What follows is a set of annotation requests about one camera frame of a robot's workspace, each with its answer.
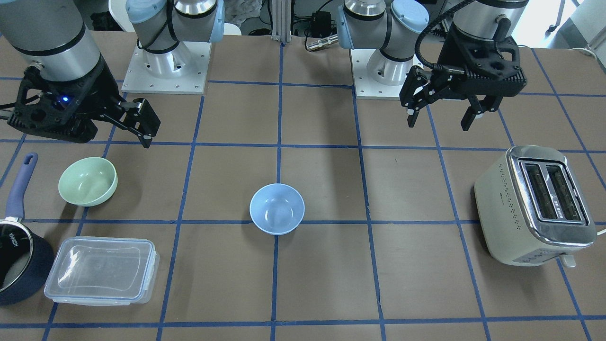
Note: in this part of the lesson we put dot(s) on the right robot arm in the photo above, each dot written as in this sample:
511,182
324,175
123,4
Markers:
53,35

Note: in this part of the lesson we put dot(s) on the cream silver toaster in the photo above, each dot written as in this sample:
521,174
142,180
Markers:
532,209

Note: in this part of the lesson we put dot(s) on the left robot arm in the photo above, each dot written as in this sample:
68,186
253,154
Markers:
393,28

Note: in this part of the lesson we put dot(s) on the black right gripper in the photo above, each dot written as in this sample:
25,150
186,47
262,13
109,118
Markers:
93,90

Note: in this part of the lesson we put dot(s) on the blue bowl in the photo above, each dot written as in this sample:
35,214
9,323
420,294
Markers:
277,209

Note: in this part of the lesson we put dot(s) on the aluminium frame post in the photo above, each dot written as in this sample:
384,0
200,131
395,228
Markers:
281,21

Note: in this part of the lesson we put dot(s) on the clear plastic food container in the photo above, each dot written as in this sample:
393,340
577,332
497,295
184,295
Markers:
103,271

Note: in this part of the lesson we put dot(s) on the dark blue saucepan with lid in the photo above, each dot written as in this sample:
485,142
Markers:
25,257

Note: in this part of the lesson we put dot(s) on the green bowl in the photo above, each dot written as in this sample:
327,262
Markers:
88,182

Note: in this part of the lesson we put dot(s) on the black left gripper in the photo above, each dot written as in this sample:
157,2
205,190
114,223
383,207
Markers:
445,58

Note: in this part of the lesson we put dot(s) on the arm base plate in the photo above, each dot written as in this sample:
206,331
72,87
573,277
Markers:
181,71
393,71

